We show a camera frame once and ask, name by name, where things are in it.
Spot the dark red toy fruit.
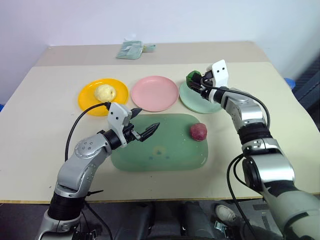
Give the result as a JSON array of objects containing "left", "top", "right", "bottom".
[{"left": 189, "top": 122, "right": 208, "bottom": 142}]

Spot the black robot body cable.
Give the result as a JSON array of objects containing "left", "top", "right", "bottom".
[
  {"left": 83, "top": 199, "right": 115, "bottom": 240},
  {"left": 226, "top": 153, "right": 254, "bottom": 240}
]

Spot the grey white shoe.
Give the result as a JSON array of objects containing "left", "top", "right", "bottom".
[{"left": 214, "top": 204, "right": 237, "bottom": 223}]

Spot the pink round plate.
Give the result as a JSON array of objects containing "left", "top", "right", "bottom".
[{"left": 130, "top": 75, "right": 180, "bottom": 113}]

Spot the dark slatted object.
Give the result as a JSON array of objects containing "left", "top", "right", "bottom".
[{"left": 294, "top": 53, "right": 320, "bottom": 110}]

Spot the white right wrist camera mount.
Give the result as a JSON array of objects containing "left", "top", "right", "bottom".
[{"left": 205, "top": 59, "right": 229, "bottom": 89}]

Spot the yellow round plate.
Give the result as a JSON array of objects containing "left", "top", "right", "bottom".
[{"left": 77, "top": 78, "right": 130, "bottom": 118}]

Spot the pale yellow toy potato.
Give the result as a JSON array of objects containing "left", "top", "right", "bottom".
[{"left": 94, "top": 84, "right": 117, "bottom": 103}]

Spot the teal folded cloth bag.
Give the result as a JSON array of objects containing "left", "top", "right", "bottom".
[{"left": 115, "top": 39, "right": 156, "bottom": 61}]

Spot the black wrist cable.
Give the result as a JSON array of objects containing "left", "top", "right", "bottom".
[
  {"left": 200, "top": 81, "right": 272, "bottom": 129},
  {"left": 64, "top": 101, "right": 112, "bottom": 162}
]

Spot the small metal buckle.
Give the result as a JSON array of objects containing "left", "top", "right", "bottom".
[{"left": 214, "top": 220, "right": 229, "bottom": 233}]

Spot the blue round object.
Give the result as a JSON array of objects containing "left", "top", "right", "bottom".
[{"left": 284, "top": 77, "right": 298, "bottom": 90}]

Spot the light green round plate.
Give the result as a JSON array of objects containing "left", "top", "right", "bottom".
[{"left": 178, "top": 80, "right": 223, "bottom": 115}]

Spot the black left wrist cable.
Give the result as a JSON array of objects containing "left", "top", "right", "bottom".
[{"left": 64, "top": 101, "right": 112, "bottom": 162}]

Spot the green toy vegetable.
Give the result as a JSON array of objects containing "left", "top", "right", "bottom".
[{"left": 187, "top": 70, "right": 202, "bottom": 82}]

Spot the green rectangular tray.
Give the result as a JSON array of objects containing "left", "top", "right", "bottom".
[{"left": 110, "top": 113, "right": 210, "bottom": 173}]

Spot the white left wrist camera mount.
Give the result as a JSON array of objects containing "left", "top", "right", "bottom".
[{"left": 107, "top": 102, "right": 133, "bottom": 147}]

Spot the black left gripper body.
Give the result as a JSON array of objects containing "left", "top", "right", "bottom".
[{"left": 123, "top": 123, "right": 141, "bottom": 144}]

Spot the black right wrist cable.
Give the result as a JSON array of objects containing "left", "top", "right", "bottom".
[{"left": 200, "top": 81, "right": 272, "bottom": 129}]

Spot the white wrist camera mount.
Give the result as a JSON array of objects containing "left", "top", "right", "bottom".
[
  {"left": 205, "top": 59, "right": 229, "bottom": 89},
  {"left": 107, "top": 102, "right": 133, "bottom": 147}
]

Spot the black cable tie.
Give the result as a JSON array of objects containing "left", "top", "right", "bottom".
[{"left": 86, "top": 189, "right": 104, "bottom": 199}]

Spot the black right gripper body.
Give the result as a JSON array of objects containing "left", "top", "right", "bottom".
[{"left": 199, "top": 70, "right": 215, "bottom": 101}]

